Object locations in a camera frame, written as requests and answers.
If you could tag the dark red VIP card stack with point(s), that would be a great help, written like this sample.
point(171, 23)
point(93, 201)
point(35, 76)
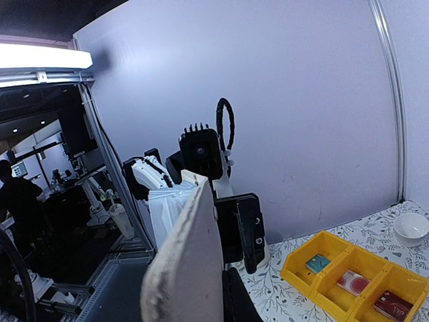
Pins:
point(393, 306)

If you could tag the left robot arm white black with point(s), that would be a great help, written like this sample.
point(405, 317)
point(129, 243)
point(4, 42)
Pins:
point(165, 189)

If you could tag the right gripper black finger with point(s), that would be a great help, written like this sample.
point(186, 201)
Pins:
point(237, 304)

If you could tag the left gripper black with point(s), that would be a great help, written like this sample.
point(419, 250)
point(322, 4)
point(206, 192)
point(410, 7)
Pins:
point(241, 228)

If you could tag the yellow middle storage bin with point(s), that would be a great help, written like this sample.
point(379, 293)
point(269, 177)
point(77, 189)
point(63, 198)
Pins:
point(337, 302)

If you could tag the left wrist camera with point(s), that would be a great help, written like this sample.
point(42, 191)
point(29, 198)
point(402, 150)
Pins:
point(199, 147)

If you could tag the yellow left storage bin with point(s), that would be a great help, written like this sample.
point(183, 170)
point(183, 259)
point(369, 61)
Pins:
point(305, 267)

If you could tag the green card stack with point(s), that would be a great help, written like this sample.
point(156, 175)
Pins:
point(317, 263)

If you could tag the person in background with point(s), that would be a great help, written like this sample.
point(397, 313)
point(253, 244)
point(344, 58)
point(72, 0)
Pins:
point(19, 197)

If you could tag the pink white card stack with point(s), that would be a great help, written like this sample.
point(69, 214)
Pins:
point(353, 283)

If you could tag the beige card holder wallet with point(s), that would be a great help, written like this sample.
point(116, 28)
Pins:
point(184, 280)

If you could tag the white ceramic bowl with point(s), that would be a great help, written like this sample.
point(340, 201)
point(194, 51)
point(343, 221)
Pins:
point(410, 229)

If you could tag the ceiling light panel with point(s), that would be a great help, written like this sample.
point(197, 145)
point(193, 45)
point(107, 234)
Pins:
point(25, 56)

